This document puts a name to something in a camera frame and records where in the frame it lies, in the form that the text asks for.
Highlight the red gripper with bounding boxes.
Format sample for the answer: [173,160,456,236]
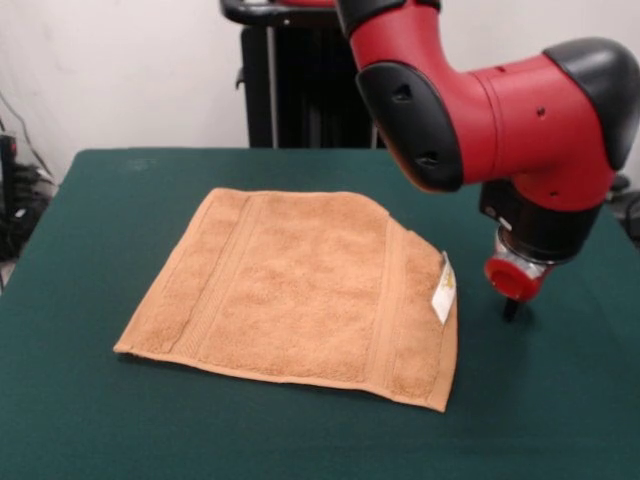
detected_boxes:
[483,252,555,323]

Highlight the tan terry towel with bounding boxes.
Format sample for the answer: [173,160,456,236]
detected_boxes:
[113,187,459,414]

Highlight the dark green table cloth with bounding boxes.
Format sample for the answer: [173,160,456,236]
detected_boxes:
[0,146,640,480]

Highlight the black electronics box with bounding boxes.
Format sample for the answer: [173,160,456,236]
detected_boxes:
[0,132,20,217]

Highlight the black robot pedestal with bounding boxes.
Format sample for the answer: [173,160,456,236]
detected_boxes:
[219,0,389,149]

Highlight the black cable bundle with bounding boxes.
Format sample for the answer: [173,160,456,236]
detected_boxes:
[0,163,58,262]

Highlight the grey cable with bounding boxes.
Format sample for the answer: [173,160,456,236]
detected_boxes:
[0,92,55,182]

